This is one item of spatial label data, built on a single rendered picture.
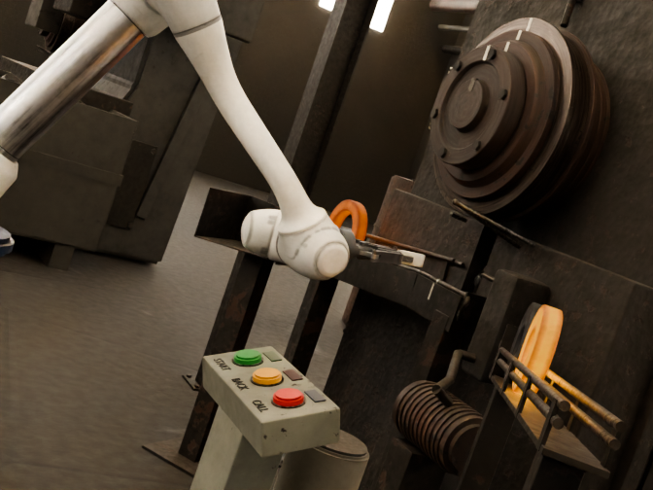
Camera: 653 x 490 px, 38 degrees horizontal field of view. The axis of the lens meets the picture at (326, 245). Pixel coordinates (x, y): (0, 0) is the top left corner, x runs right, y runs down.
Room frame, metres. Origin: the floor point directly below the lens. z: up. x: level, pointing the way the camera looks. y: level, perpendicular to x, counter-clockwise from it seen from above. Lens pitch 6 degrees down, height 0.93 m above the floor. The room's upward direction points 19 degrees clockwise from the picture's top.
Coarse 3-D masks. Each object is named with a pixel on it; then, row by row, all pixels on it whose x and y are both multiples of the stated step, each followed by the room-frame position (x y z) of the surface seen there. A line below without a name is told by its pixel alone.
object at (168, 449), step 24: (216, 192) 2.49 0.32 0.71; (216, 216) 2.52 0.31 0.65; (240, 216) 2.63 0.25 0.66; (216, 240) 2.47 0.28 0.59; (240, 240) 2.63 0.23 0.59; (264, 264) 2.46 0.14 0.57; (240, 288) 2.46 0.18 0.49; (264, 288) 2.49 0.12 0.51; (240, 312) 2.45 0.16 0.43; (240, 336) 2.46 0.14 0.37; (216, 408) 2.46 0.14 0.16; (192, 432) 2.46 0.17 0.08; (168, 456) 2.42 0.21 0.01; (192, 456) 2.45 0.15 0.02
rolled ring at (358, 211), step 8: (344, 200) 2.71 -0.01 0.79; (352, 200) 2.68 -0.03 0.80; (336, 208) 2.74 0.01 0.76; (344, 208) 2.70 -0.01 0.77; (352, 208) 2.66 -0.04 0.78; (360, 208) 2.65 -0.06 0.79; (336, 216) 2.73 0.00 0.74; (344, 216) 2.73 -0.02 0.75; (352, 216) 2.65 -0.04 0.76; (360, 216) 2.62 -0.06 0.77; (336, 224) 2.74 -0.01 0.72; (360, 224) 2.61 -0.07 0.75; (360, 232) 2.61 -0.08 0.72
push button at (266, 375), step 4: (260, 368) 1.27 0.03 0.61; (264, 368) 1.27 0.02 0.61; (268, 368) 1.27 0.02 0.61; (272, 368) 1.27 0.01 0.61; (256, 372) 1.26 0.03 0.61; (260, 372) 1.26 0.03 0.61; (264, 372) 1.26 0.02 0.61; (268, 372) 1.26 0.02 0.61; (272, 372) 1.26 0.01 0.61; (276, 372) 1.26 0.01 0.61; (280, 372) 1.27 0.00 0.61; (256, 376) 1.25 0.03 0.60; (260, 376) 1.25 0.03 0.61; (264, 376) 1.25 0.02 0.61; (268, 376) 1.25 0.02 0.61; (272, 376) 1.25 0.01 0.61; (276, 376) 1.25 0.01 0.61; (280, 376) 1.26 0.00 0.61; (256, 380) 1.25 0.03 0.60; (260, 380) 1.24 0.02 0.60; (264, 380) 1.24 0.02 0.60; (268, 380) 1.24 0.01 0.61; (272, 380) 1.24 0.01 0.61; (276, 380) 1.25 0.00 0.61; (280, 380) 1.26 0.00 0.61
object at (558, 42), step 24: (504, 24) 2.28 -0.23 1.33; (552, 24) 2.13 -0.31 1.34; (552, 48) 2.10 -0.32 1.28; (576, 48) 2.12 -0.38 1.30; (576, 72) 2.05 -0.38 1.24; (576, 96) 2.02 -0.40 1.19; (576, 120) 2.02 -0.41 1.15; (552, 144) 2.00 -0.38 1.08; (576, 144) 2.03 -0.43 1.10; (552, 168) 2.03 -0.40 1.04; (504, 192) 2.09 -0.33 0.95; (528, 192) 2.06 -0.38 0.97; (504, 216) 2.15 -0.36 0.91
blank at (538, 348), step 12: (540, 312) 1.55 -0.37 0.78; (552, 312) 1.52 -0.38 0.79; (540, 324) 1.50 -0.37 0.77; (552, 324) 1.50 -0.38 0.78; (528, 336) 1.59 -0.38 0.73; (540, 336) 1.48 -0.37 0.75; (552, 336) 1.48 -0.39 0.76; (528, 348) 1.58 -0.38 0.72; (540, 348) 1.47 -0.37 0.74; (552, 348) 1.47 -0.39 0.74; (528, 360) 1.49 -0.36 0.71; (540, 360) 1.47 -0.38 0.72; (516, 372) 1.57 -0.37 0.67; (540, 372) 1.47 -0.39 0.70
